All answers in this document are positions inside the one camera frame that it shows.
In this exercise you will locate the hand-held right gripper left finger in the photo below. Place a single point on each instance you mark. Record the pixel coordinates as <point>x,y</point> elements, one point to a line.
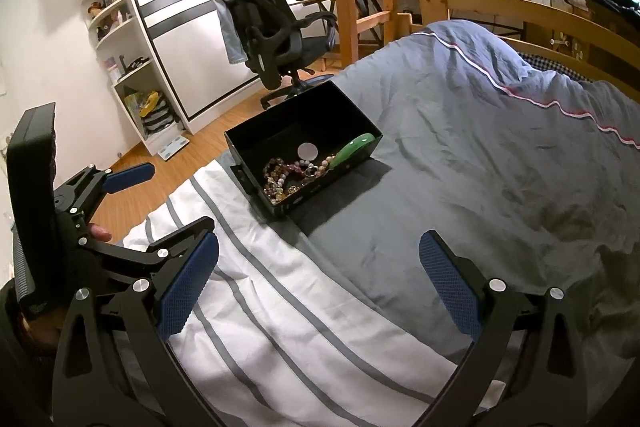
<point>192,287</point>

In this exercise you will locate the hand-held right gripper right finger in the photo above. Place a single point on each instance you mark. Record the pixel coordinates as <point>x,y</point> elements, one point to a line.
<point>450,287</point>

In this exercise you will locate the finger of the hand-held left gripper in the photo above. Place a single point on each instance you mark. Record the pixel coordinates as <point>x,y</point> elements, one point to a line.
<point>170,239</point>
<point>130,177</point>

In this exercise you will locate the black jewelry box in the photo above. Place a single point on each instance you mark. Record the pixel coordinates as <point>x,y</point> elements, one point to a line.
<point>320,117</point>

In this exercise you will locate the person's left hand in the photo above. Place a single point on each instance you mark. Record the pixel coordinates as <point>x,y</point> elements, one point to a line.
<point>101,233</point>

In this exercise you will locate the white bathroom scale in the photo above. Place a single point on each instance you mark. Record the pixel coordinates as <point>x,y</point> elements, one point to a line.
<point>172,147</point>

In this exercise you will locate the yellow slippers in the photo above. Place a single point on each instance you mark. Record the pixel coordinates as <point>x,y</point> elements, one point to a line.
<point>150,103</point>

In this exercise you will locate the white striped bed sheet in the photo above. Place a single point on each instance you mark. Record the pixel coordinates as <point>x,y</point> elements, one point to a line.
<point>280,307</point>

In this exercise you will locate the white corner shelf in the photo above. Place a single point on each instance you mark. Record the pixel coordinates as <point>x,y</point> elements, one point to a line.
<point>125,72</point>

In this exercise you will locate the grey duvet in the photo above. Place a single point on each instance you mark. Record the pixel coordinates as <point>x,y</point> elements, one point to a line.
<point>475,157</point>

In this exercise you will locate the white round disc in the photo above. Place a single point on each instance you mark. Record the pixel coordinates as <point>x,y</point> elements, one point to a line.
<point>306,151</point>

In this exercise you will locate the green jade bangle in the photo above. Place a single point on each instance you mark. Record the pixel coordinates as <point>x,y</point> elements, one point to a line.
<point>357,143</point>

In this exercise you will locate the blue denim garment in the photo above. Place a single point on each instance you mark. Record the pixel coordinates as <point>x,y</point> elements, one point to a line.
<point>227,17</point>

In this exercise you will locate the black office chair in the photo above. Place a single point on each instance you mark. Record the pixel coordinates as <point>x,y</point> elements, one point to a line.
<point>270,42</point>

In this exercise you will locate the checkered bed sheet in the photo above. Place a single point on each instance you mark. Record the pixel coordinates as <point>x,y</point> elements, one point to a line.
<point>550,64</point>

